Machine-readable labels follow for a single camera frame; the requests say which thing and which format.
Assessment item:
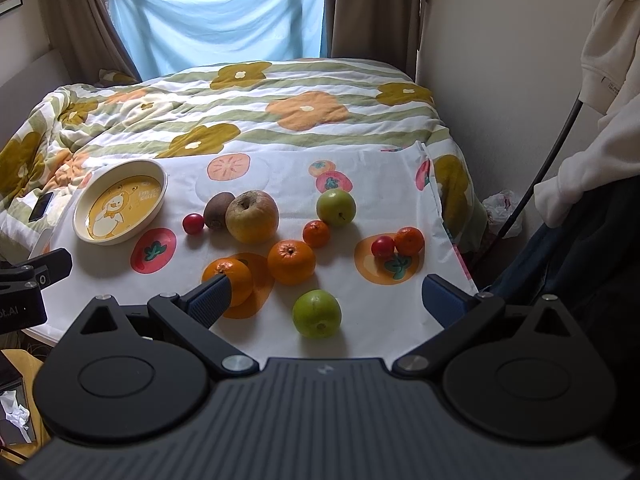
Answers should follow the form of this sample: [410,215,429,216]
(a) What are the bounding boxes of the brown kiwi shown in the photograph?
[203,192,235,231]

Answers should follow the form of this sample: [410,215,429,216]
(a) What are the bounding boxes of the white fruit print cloth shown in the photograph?
[30,143,475,362]

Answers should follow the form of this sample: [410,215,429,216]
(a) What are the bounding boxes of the white plastic bag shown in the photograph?
[482,190,520,235]

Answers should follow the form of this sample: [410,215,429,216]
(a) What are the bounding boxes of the black smartphone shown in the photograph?
[28,192,54,222]

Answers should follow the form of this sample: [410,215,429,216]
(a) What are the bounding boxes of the dark blue jeans hanging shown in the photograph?
[489,173,640,361]

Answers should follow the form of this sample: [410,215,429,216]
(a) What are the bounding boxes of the cream duck print bowl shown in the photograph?
[73,159,168,246]

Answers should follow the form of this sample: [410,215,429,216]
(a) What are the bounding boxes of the green apple back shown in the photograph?
[316,188,356,228]

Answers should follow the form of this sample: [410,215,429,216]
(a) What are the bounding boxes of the small tangerine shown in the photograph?
[394,226,425,257]
[303,220,331,249]

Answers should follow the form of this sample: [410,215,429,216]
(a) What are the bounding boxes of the light blue window cloth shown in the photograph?
[108,0,326,80]

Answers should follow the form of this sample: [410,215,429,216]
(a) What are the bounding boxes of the green apple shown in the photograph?
[292,289,342,339]
[316,188,356,228]

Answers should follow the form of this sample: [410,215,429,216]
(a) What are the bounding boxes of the large yellow-red apple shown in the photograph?
[226,191,279,245]

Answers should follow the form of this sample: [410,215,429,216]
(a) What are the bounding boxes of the green apple front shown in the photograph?
[292,289,342,339]

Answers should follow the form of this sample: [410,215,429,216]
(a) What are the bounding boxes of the red cherry tomato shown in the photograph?
[182,214,205,235]
[370,235,396,260]

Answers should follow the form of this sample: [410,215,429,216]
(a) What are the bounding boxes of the grey bed headboard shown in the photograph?
[0,50,70,148]

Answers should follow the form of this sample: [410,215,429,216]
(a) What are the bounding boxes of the brown curtain left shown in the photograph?
[38,0,140,84]

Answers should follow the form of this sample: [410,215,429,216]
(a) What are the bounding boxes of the brown curtain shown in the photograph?
[324,0,421,78]
[38,0,140,84]

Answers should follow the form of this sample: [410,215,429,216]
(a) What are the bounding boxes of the black coat rack pole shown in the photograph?
[495,98,584,242]

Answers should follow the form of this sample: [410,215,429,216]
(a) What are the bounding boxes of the cream hoodie hanging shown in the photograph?
[534,0,639,228]

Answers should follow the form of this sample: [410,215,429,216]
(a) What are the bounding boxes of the large orange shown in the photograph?
[267,240,317,286]

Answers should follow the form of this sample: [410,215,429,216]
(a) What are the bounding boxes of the floral pillow by window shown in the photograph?
[99,70,138,87]

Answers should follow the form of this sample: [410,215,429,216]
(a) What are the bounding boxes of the floral striped duvet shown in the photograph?
[1,58,487,261]

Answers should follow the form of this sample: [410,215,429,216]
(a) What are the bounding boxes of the brown curtain right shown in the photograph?
[324,0,421,78]

